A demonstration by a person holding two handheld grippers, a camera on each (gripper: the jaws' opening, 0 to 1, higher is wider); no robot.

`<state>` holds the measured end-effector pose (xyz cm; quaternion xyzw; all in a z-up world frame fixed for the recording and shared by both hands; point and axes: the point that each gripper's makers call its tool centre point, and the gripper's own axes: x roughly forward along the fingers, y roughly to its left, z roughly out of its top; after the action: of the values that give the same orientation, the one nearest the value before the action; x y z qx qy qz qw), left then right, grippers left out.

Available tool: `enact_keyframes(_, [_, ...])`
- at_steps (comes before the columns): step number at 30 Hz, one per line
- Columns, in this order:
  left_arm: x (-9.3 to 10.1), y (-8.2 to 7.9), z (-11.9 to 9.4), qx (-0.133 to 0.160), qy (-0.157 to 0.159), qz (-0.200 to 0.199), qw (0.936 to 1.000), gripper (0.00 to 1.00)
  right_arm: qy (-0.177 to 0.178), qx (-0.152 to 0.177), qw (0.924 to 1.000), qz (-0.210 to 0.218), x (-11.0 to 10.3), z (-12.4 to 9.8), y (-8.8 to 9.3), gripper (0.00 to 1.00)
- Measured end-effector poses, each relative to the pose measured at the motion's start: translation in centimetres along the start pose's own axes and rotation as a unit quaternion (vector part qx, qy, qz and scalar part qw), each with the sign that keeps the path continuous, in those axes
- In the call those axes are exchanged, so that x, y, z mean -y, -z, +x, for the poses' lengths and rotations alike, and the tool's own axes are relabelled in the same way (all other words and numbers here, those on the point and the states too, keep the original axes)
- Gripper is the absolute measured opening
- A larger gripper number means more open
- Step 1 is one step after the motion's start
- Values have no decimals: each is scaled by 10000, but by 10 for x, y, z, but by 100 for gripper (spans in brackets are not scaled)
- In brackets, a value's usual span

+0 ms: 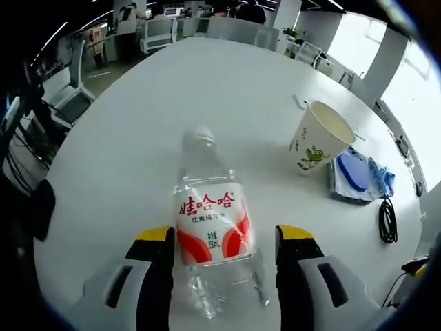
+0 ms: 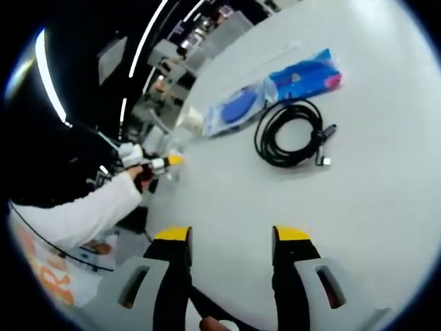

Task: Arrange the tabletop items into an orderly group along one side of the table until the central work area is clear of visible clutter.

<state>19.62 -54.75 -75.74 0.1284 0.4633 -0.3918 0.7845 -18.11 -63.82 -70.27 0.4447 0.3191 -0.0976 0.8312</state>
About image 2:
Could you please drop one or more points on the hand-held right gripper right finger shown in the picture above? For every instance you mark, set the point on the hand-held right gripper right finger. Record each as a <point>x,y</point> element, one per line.
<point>293,276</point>

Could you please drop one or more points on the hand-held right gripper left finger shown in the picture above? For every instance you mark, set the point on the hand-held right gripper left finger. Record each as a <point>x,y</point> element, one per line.
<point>172,276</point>

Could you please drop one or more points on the person's right hand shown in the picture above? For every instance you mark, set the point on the person's right hand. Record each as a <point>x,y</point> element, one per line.
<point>217,325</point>

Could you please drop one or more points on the person's left hand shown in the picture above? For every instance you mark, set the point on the person's left hand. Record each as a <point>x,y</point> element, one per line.
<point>135,174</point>

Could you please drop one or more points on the blue packet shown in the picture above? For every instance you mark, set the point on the blue packet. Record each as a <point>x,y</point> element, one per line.
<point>303,79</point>

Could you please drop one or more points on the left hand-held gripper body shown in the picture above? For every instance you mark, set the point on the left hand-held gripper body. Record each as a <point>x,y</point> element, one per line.
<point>132,155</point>

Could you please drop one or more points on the white ceiling light strip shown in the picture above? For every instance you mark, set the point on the white ceiling light strip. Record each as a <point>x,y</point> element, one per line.
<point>123,117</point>
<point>144,38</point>
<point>51,82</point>

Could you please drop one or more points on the clear bag with blue item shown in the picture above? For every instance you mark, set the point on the clear bag with blue item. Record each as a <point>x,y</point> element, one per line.
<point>234,110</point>

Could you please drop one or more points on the white object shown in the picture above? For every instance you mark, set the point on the white object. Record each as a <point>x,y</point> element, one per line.
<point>191,119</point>

